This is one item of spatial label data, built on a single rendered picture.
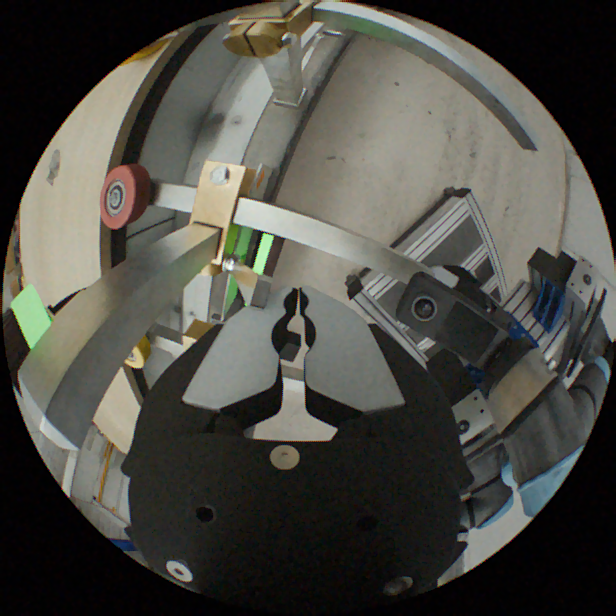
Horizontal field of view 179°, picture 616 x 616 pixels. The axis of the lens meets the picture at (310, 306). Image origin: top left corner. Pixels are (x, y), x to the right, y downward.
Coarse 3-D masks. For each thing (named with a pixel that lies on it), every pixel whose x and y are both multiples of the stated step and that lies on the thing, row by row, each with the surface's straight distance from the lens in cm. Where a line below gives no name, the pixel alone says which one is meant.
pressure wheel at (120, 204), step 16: (112, 176) 30; (128, 176) 28; (144, 176) 28; (112, 192) 30; (128, 192) 27; (144, 192) 28; (112, 208) 30; (128, 208) 27; (144, 208) 29; (112, 224) 30
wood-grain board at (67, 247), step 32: (192, 32) 42; (128, 64) 44; (160, 64) 37; (96, 96) 47; (128, 96) 35; (64, 128) 58; (96, 128) 39; (128, 128) 34; (64, 160) 50; (96, 160) 36; (32, 192) 78; (64, 192) 46; (96, 192) 34; (32, 224) 75; (64, 224) 46; (96, 224) 34; (32, 256) 79; (64, 256) 48; (96, 256) 36; (64, 288) 53; (128, 384) 54; (96, 416) 138; (128, 416) 80; (128, 448) 170
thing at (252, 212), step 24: (168, 192) 29; (192, 192) 27; (240, 216) 25; (264, 216) 24; (288, 216) 24; (312, 216) 26; (312, 240) 24; (336, 240) 25; (360, 240) 25; (384, 264) 27; (408, 264) 28
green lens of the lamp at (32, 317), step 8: (32, 288) 15; (24, 296) 15; (32, 296) 14; (16, 304) 15; (24, 304) 14; (32, 304) 14; (40, 304) 14; (16, 312) 14; (24, 312) 14; (32, 312) 14; (40, 312) 14; (24, 320) 14; (32, 320) 14; (40, 320) 14; (48, 320) 14; (24, 328) 14; (32, 328) 13; (40, 328) 13; (32, 336) 13; (40, 336) 13; (32, 344) 13
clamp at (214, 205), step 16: (208, 160) 25; (208, 176) 25; (240, 176) 24; (208, 192) 25; (224, 192) 24; (240, 192) 25; (208, 208) 25; (224, 208) 24; (208, 224) 25; (224, 224) 25; (224, 240) 25; (224, 256) 27; (208, 272) 27
